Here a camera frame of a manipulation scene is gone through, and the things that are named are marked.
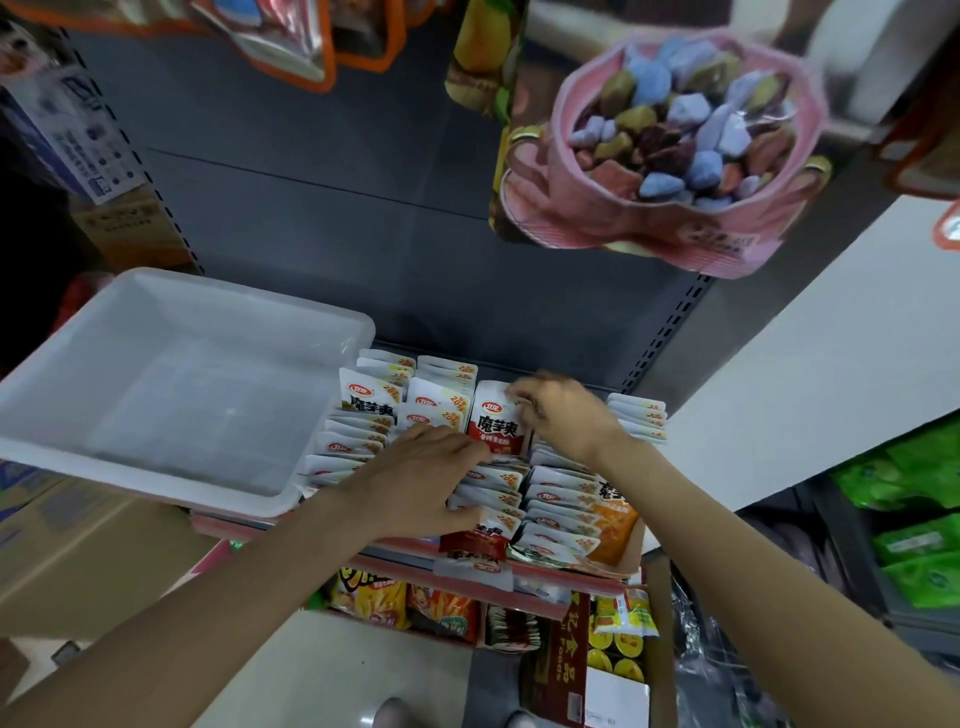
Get green display box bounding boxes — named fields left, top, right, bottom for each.
left=510, top=435, right=605, bottom=569

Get white blue carton box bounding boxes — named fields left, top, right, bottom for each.
left=0, top=37, right=149, bottom=204

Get row of orange chip bags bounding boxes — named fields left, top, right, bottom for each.
left=322, top=567, right=545, bottom=654

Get blue display box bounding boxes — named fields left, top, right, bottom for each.
left=393, top=355, right=482, bottom=437

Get white plastic bin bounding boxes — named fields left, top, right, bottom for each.
left=0, top=268, right=377, bottom=521

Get person's left forearm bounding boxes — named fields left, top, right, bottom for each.
left=0, top=502, right=399, bottom=728

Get yellow snack packets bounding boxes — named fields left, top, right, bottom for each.
left=588, top=588, right=662, bottom=672

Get person's right hand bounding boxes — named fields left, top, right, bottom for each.
left=507, top=373, right=632, bottom=470

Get dark red white-label carton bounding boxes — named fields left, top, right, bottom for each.
left=520, top=592, right=654, bottom=728

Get person's right forearm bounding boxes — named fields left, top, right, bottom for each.
left=600, top=442, right=960, bottom=728

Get stack of green packs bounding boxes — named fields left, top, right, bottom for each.
left=832, top=420, right=960, bottom=609

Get black plastic wrapped bundle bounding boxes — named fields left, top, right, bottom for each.
left=667, top=577, right=842, bottom=728

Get orange trimmed colourful candy bag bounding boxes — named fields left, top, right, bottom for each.
left=0, top=0, right=437, bottom=95

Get red display box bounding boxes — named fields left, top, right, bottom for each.
left=438, top=379, right=534, bottom=569

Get blue konjac snack packet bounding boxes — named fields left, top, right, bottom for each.
left=405, top=375, right=474, bottom=434

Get blue print cardboard carton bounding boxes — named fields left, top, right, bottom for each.
left=0, top=462, right=212, bottom=639

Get orange display box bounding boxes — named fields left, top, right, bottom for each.
left=588, top=393, right=669, bottom=579

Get plain brown cardboard carton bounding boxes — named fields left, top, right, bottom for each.
left=72, top=187, right=197, bottom=272

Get person's left hand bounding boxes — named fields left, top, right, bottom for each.
left=342, top=427, right=494, bottom=545

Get hanging pink candy bag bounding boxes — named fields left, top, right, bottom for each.
left=499, top=30, right=834, bottom=281

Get red konjac snack packet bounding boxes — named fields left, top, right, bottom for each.
left=468, top=379, right=530, bottom=456

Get orange snack packet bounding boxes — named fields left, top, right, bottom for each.
left=589, top=487, right=642, bottom=567

